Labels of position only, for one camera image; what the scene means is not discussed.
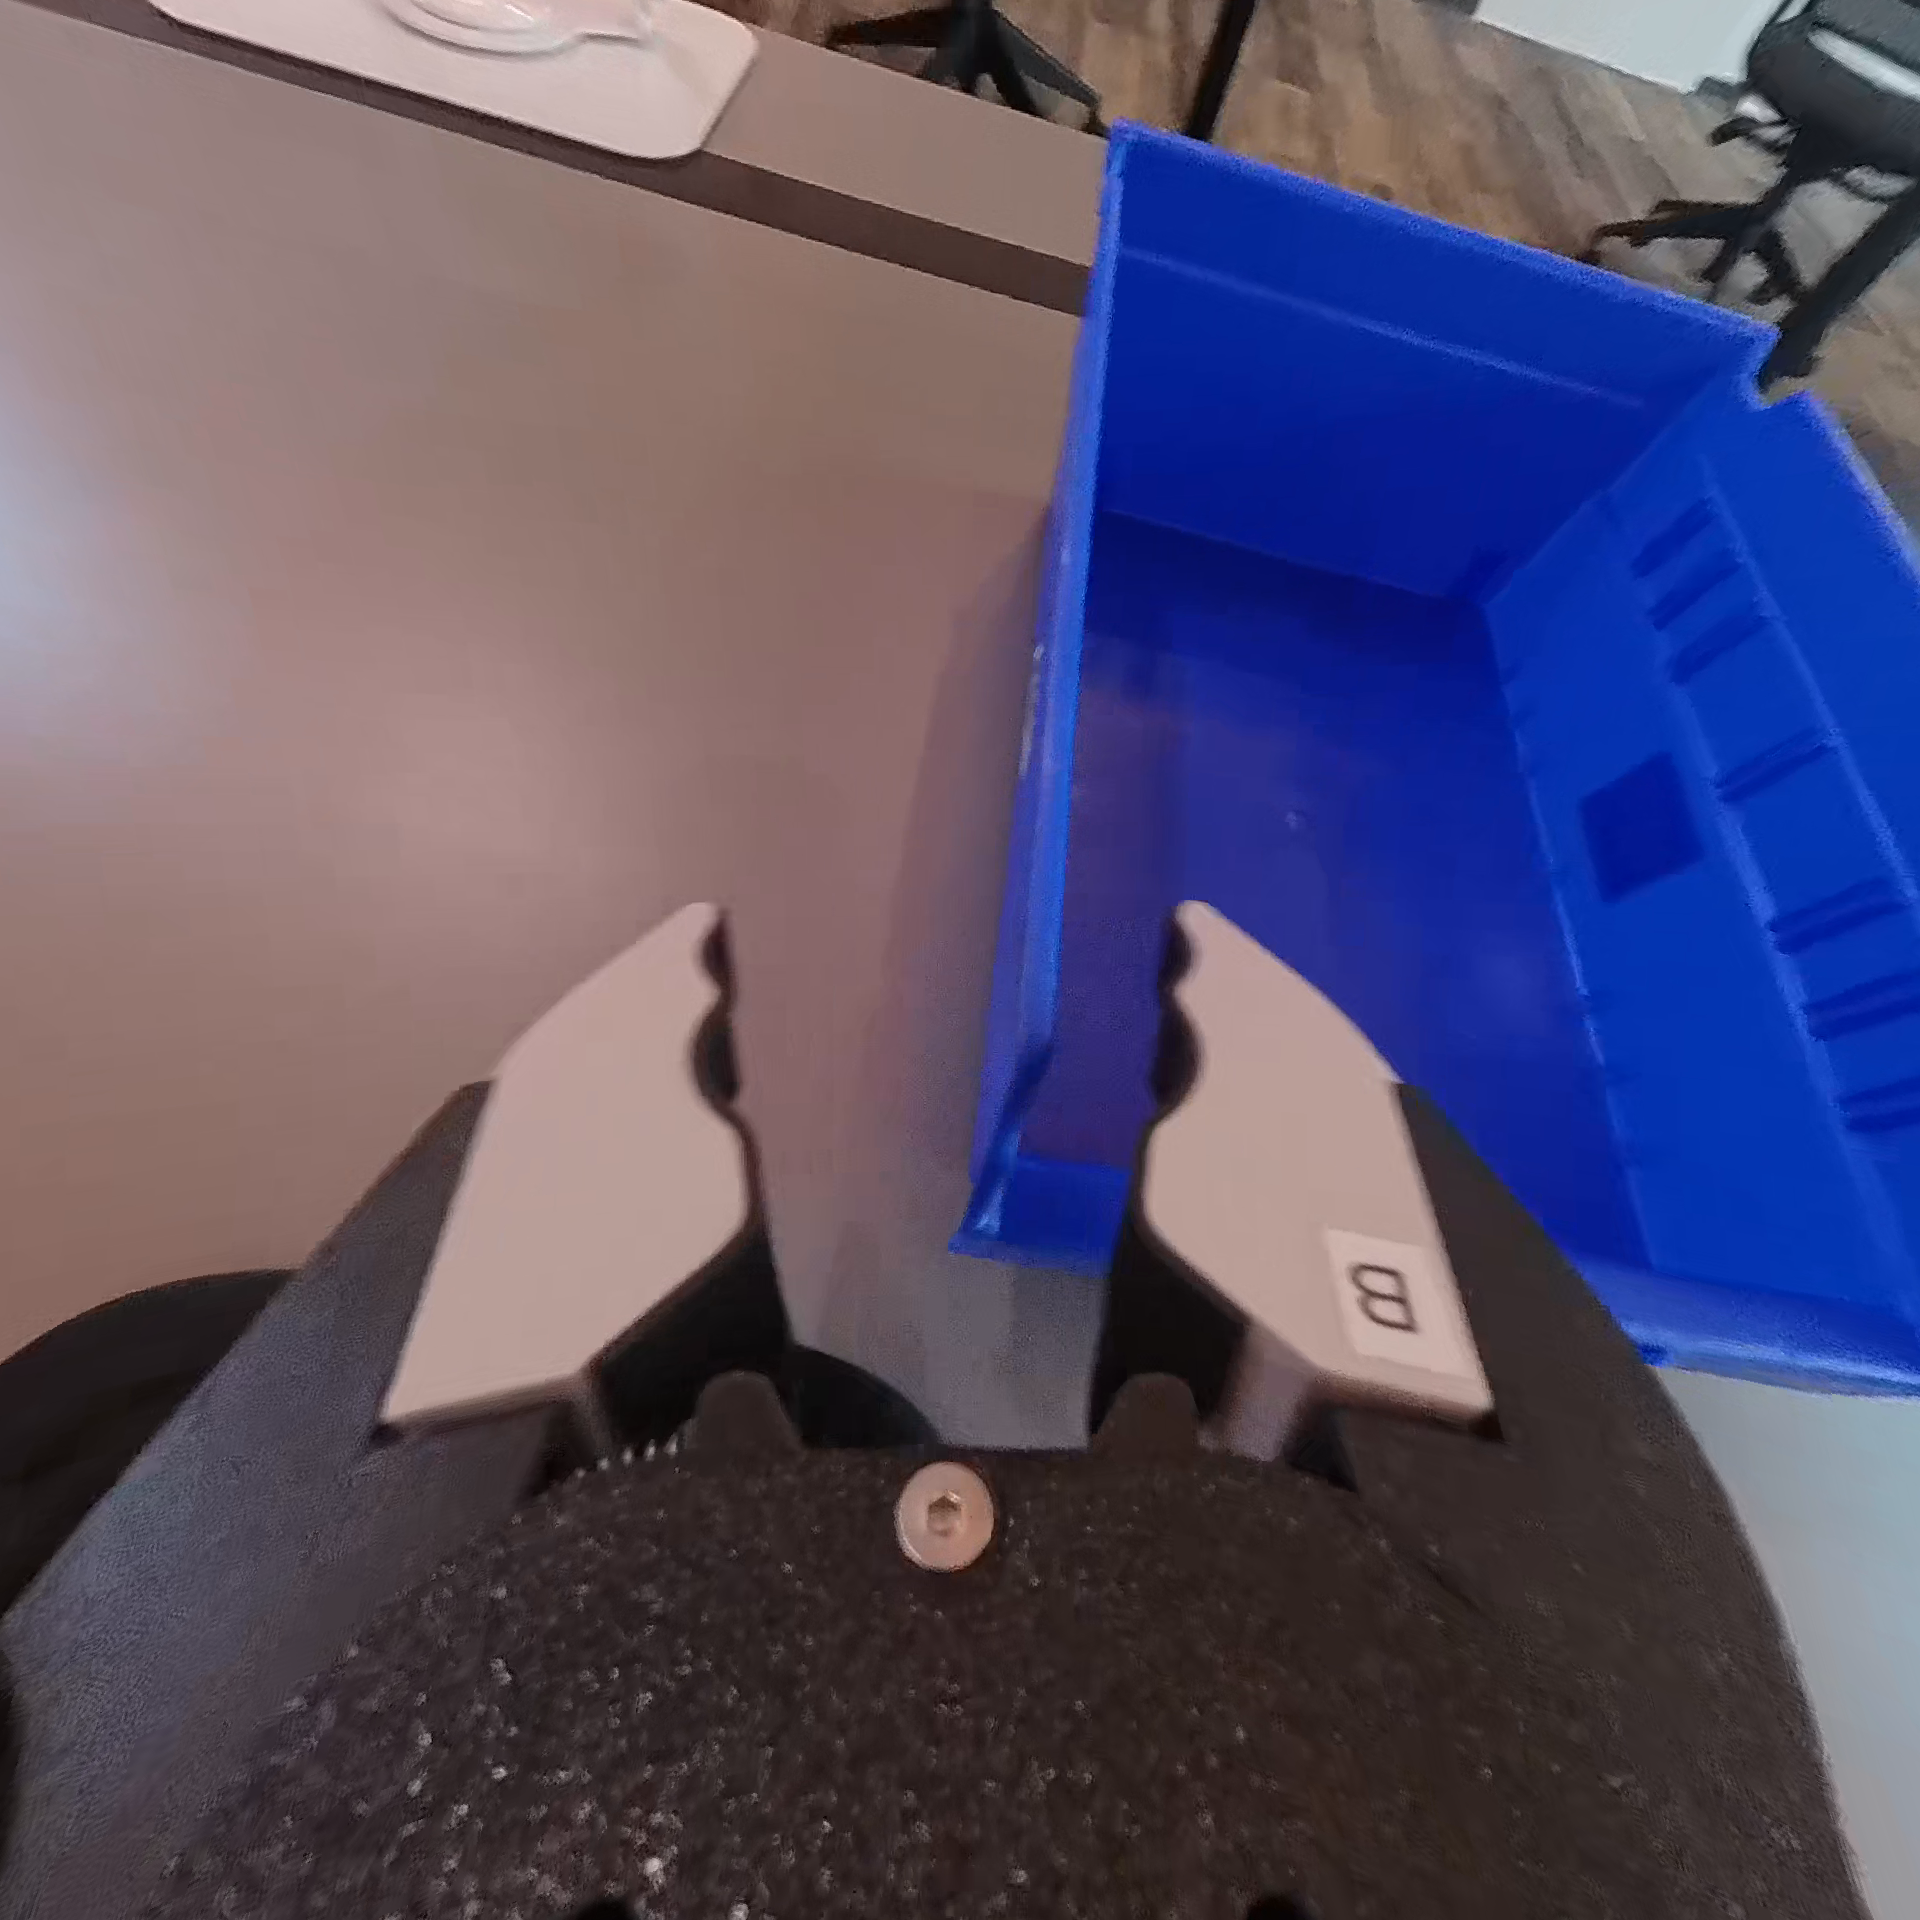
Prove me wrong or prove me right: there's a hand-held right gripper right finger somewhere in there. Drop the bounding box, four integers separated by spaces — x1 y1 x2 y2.
1098 901 1497 1464

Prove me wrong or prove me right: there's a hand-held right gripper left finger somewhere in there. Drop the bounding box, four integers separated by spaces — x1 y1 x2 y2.
382 904 794 1458

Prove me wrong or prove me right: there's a blue plastic bin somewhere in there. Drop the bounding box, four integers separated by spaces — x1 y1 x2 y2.
953 120 1920 1401

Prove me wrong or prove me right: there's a black textured armrest pad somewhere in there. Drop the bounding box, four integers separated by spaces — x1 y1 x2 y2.
0 1273 309 1638

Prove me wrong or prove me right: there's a white stand base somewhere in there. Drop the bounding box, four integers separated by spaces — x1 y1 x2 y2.
151 0 762 169

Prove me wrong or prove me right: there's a black swivel chair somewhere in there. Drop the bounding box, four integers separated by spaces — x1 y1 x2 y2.
1597 0 1920 387

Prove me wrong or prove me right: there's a black chair base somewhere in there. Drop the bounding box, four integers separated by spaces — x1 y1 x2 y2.
826 0 1118 139

